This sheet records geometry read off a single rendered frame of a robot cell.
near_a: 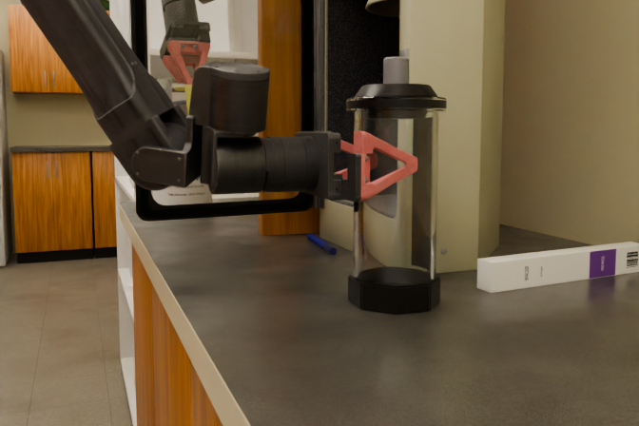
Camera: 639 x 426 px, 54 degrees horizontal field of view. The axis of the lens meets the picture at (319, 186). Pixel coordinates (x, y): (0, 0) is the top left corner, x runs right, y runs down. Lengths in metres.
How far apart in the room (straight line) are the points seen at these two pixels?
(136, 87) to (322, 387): 0.33
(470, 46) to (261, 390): 0.55
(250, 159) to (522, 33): 0.84
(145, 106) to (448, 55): 0.41
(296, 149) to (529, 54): 0.77
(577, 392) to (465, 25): 0.51
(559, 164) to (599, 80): 0.17
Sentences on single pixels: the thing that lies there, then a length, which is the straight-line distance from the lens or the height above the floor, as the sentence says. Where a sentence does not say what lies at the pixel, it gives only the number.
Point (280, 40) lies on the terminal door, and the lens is 1.08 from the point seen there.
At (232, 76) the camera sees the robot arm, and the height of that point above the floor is 1.18.
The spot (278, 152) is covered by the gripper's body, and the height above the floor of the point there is 1.11.
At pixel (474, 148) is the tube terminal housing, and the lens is 0.88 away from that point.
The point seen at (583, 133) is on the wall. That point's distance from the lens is 1.20.
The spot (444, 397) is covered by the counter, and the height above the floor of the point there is 0.94.
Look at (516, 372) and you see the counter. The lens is 0.55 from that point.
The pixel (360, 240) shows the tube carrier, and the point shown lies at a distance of 0.68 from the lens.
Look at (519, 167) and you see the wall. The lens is 1.33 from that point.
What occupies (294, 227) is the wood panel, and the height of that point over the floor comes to 0.95.
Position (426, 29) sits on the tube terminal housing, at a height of 1.26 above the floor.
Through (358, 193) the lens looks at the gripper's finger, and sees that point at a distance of 0.61.
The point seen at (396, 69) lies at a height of 1.20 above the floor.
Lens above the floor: 1.13
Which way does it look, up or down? 5 degrees down
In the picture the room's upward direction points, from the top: straight up
